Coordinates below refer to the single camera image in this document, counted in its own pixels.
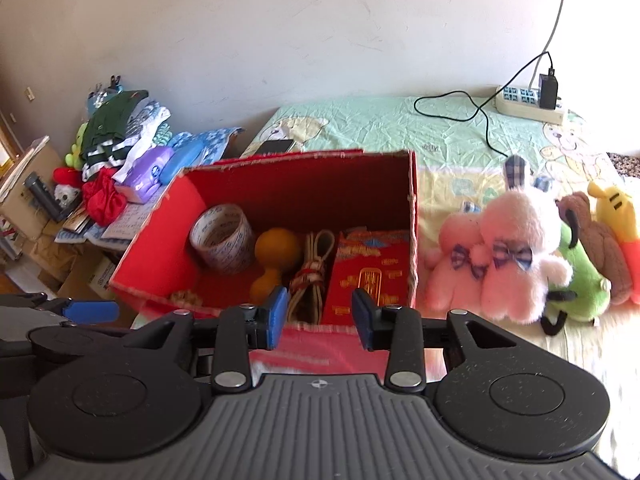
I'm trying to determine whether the beige rope charm ornament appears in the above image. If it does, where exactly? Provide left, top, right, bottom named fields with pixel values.
left=288, top=230, right=335, bottom=324

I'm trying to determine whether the red envelope gift box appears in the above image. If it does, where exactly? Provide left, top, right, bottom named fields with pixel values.
left=321, top=231, right=409, bottom=326

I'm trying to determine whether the orange wooden gourd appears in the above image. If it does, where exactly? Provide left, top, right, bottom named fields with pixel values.
left=250, top=228, right=302, bottom=304

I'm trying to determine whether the clear printed tape roll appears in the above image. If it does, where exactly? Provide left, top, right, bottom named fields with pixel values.
left=189, top=204, right=254, bottom=274

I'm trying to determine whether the brown pine cone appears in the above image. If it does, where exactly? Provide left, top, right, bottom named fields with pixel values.
left=169, top=290, right=203, bottom=309

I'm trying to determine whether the small pink plush bunny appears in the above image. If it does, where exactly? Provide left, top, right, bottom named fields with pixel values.
left=425, top=211, right=488, bottom=313

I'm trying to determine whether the red cardboard storage box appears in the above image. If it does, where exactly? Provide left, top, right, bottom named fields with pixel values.
left=111, top=150, right=418, bottom=324

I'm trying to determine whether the brown cardboard box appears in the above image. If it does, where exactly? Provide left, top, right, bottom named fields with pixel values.
left=1, top=136, right=63, bottom=240

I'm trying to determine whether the red cloth bundle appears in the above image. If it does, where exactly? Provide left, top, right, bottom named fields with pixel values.
left=81, top=168, right=128, bottom=228

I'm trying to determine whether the purple tissue pack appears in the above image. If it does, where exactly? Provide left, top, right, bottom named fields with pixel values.
left=115, top=146, right=174, bottom=204

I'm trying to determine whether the smartphone on bed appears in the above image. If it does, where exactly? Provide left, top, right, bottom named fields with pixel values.
left=255, top=139, right=296, bottom=156

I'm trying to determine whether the green plush toy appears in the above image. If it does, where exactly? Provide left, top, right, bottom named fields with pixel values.
left=539, top=223, right=612, bottom=336

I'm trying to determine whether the pile of folded clothes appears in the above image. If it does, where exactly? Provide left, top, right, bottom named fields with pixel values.
left=79, top=90, right=170, bottom=183

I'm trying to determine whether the patterned bed sheet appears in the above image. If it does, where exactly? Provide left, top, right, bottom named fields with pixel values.
left=235, top=96, right=639, bottom=477

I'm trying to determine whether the brown plush toy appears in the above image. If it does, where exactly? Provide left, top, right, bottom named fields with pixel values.
left=556, top=192, right=632, bottom=306

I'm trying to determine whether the yellow orange plush toy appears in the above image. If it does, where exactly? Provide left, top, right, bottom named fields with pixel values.
left=588, top=181, right=640, bottom=304

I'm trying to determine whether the white power strip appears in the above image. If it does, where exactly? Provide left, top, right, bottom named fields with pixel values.
left=495, top=86, right=566, bottom=126

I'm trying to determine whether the black charger plug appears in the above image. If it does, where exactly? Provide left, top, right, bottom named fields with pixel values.
left=538, top=67, right=559, bottom=110

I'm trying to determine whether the black charger cable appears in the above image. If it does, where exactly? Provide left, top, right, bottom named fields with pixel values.
left=412, top=51, right=554, bottom=160

